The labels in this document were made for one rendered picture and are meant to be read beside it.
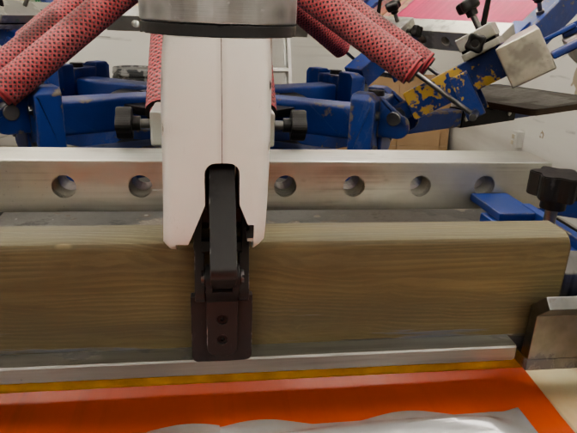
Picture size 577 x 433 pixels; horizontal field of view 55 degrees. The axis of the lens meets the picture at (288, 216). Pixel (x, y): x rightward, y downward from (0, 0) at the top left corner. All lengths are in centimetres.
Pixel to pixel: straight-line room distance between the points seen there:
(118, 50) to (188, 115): 424
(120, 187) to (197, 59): 31
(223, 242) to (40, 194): 33
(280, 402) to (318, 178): 26
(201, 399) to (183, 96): 19
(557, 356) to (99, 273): 27
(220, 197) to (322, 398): 16
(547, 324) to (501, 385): 6
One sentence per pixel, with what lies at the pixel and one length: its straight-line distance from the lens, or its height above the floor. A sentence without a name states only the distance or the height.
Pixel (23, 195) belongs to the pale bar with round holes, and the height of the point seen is 101.
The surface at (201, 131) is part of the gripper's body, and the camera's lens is 24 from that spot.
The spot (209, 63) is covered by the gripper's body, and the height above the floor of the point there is 115.
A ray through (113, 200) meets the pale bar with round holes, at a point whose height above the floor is 100.
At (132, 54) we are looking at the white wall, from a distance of 447.
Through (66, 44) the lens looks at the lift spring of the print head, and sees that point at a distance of 94.
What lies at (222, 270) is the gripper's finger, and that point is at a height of 107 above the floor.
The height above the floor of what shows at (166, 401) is 95.
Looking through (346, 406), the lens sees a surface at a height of 95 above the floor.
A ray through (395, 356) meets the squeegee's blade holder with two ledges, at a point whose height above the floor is 99.
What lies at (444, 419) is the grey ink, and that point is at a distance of 35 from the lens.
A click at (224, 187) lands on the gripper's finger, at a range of 25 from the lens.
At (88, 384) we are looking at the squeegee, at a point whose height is 97.
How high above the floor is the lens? 118
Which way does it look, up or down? 20 degrees down
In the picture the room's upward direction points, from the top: 2 degrees clockwise
